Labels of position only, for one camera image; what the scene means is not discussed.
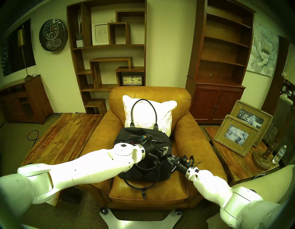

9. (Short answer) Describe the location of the large wooden photo frame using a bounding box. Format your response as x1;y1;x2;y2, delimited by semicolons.
230;100;273;147

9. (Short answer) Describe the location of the rustic wooden side table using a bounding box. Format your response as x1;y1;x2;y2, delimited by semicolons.
204;125;280;183

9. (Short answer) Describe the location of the reddish wooden hutch bookcase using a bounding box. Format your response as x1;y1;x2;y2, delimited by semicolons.
185;0;257;124

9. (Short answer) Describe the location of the turned wooden table lamp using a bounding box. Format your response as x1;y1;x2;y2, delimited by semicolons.
253;44;295;170

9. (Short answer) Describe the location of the round black wall clock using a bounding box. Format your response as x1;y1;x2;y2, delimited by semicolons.
39;19;68;53

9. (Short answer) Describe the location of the dark zebra wall art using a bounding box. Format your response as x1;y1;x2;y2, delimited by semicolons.
0;18;36;77

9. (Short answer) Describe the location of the white patterned cushion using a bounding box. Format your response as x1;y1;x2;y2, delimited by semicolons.
122;95;177;137

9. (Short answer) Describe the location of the small wooden photo frame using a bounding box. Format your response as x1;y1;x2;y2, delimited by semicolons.
214;114;260;157

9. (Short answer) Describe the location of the clear plastic water bottle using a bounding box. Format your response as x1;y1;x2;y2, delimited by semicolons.
272;145;287;165

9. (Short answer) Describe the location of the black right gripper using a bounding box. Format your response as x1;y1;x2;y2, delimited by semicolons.
166;155;195;175

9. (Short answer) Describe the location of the slim brass lamp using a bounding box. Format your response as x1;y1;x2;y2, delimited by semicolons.
18;25;34;81

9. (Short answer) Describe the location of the open wooden shelf unit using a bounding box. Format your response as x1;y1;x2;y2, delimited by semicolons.
66;0;147;115

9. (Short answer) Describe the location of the small potted plant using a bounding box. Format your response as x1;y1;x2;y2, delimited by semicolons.
74;16;85;48

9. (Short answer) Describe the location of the rustic wooden coffee table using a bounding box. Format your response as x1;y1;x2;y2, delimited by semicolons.
21;113;103;166

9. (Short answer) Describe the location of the white flower painting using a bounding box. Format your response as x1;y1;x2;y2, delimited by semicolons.
246;22;280;77

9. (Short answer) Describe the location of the dark wooden media cabinet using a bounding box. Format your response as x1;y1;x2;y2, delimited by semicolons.
0;74;54;125

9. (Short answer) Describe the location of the rectangular table clock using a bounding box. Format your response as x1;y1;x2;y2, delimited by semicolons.
121;74;143;86

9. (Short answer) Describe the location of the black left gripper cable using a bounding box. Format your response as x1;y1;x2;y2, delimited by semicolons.
136;154;161;171

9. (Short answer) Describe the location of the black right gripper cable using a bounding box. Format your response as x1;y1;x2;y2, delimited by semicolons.
189;156;203;168

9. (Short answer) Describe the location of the tan leather armchair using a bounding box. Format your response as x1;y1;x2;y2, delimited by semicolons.
80;86;227;210

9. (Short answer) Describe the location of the white framed certificate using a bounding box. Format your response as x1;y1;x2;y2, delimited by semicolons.
91;21;113;46

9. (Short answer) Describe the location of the grey upholstered armchair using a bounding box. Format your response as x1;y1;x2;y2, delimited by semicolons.
265;93;295;157

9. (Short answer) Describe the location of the black zipper handbag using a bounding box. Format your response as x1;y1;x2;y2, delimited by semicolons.
114;99;173;199

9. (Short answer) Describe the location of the beige fabric sofa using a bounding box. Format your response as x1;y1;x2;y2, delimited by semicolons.
206;164;295;229

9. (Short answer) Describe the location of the red floor cable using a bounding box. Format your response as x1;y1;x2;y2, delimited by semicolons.
27;130;41;147

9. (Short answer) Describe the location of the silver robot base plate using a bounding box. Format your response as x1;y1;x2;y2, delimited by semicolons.
100;208;182;229

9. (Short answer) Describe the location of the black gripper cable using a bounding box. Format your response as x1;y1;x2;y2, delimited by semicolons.
136;154;161;171
189;156;203;168

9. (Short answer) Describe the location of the dark bookcase with small clocks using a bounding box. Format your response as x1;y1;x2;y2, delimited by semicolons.
280;78;295;97

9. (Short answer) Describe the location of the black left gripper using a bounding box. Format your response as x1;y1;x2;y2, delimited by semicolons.
142;142;169;158

